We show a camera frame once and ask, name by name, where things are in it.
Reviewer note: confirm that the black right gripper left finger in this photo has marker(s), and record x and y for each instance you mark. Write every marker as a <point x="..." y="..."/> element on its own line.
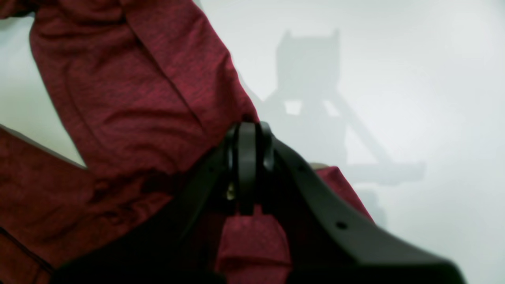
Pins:
<point x="180" y="243"/>

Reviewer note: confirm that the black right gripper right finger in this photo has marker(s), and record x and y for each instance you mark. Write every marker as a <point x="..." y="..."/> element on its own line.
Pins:
<point x="329" y="241"/>

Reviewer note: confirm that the dark red long-sleeve shirt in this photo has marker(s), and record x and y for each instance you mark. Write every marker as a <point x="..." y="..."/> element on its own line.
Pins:
<point x="144" y="88"/>

